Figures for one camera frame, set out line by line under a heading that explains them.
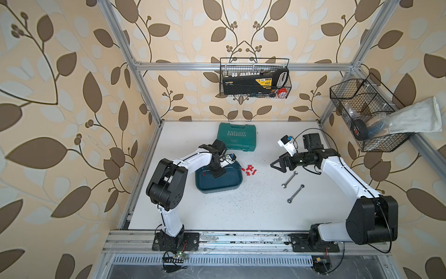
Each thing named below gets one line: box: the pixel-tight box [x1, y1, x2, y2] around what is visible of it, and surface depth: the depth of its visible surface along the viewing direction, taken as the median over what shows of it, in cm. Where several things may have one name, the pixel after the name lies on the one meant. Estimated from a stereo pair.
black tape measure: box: [350, 119, 369, 141], surface depth 67 cm
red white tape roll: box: [277, 87, 288, 99], surface depth 89 cm
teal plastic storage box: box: [195, 161, 243, 194], surface depth 91 cm
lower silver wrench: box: [286, 184, 305, 204], surface depth 89 cm
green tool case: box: [217, 122, 257, 152], surface depth 110 cm
